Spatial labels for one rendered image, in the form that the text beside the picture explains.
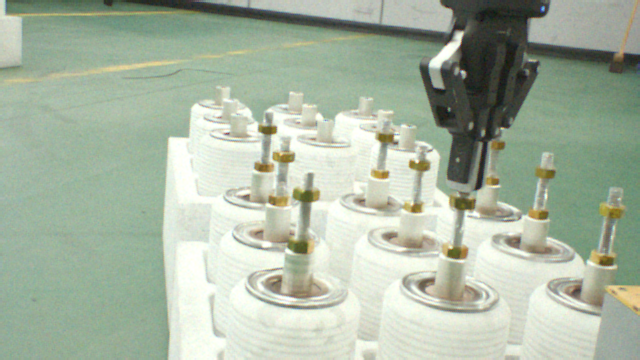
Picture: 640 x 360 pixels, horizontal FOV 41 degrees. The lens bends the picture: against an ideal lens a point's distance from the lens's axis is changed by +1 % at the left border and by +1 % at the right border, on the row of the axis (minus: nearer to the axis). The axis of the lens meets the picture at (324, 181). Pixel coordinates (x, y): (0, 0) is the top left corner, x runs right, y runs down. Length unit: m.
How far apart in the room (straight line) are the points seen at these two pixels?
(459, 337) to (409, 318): 0.04
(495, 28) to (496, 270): 0.25
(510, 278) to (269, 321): 0.26
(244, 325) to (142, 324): 0.57
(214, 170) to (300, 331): 0.55
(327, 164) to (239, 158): 0.12
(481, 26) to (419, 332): 0.22
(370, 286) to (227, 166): 0.42
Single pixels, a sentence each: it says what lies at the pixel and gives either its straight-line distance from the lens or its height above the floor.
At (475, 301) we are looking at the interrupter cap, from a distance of 0.64.
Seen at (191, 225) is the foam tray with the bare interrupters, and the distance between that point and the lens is 1.09.
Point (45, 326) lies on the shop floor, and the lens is 1.17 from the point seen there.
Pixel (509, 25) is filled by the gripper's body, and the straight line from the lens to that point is 0.62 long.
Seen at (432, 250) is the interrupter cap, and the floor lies 0.25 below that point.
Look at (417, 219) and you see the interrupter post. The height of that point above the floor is 0.28.
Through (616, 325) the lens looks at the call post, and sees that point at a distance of 0.53.
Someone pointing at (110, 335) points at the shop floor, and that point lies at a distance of 1.14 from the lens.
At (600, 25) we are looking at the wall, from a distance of 7.04.
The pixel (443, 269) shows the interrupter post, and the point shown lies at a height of 0.27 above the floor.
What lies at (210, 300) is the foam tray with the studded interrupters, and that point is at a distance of 0.80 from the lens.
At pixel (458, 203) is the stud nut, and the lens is 0.63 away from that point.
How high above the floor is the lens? 0.48
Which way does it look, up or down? 14 degrees down
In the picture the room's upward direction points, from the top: 6 degrees clockwise
